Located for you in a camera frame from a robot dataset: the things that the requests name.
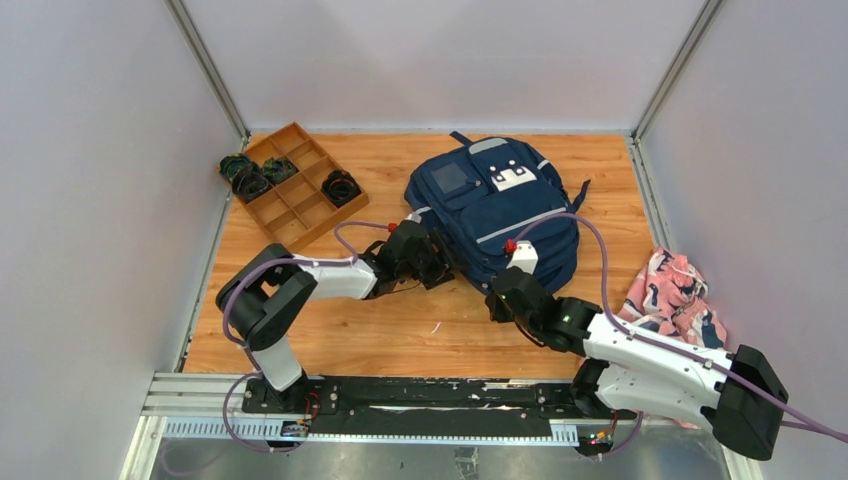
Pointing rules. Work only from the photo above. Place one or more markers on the black rolled band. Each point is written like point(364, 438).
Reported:
point(249, 183)

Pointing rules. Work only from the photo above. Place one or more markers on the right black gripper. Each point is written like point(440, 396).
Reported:
point(497, 313)

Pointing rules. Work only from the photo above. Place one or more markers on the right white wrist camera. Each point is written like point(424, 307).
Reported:
point(522, 255)

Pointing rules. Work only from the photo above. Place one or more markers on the green rolled band in tray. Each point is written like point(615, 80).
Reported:
point(278, 170)

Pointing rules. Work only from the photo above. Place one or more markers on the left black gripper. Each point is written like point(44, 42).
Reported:
point(436, 263)

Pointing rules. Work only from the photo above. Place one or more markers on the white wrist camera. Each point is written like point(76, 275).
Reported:
point(417, 215)
point(522, 255)

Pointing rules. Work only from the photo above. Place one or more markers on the navy blue backpack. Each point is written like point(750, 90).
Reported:
point(487, 192)

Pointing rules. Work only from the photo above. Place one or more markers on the dark green rolled band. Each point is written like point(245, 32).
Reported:
point(230, 165)

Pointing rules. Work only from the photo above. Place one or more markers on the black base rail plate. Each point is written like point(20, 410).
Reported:
point(421, 407)

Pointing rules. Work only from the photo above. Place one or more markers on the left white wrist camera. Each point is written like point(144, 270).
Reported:
point(417, 215)

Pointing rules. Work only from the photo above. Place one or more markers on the aluminium slotted rail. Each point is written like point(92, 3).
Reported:
point(209, 406)

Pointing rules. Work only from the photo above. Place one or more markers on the wooden compartment tray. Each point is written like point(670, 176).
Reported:
point(296, 212)

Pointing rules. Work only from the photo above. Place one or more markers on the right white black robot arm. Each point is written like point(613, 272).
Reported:
point(735, 396)

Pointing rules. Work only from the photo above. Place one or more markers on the pink patterned cloth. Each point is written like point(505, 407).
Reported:
point(676, 298)

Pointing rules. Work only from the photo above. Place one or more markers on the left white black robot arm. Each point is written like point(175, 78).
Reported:
point(261, 302)

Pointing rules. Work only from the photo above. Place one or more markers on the black rolled belt in tray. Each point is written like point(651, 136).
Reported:
point(340, 188)

